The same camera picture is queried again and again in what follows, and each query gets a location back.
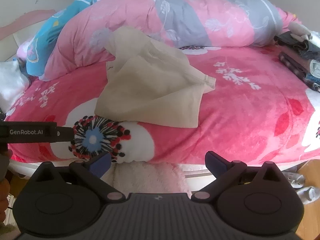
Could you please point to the plaid folded garment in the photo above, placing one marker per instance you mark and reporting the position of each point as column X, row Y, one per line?
column 295, row 66

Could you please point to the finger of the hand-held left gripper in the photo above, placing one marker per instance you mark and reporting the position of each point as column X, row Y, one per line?
column 63, row 133

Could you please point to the blue cartoon pillow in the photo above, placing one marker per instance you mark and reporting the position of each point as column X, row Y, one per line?
column 42, row 45

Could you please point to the pink floral bed blanket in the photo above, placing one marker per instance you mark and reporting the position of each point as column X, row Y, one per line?
column 237, row 120

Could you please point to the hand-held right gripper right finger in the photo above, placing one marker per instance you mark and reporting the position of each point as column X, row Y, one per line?
column 213, row 163

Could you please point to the beige pants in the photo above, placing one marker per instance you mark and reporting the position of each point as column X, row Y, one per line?
column 150, row 87

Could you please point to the person's left hand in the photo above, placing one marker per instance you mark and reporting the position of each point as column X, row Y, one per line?
column 4, row 200

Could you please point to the pink grey floral quilt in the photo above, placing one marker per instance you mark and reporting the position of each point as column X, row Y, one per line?
column 125, row 25

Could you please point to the grey beige cloth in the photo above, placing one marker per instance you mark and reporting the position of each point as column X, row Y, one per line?
column 302, row 30

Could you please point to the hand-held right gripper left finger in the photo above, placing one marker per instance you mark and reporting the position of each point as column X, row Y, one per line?
column 101, row 166

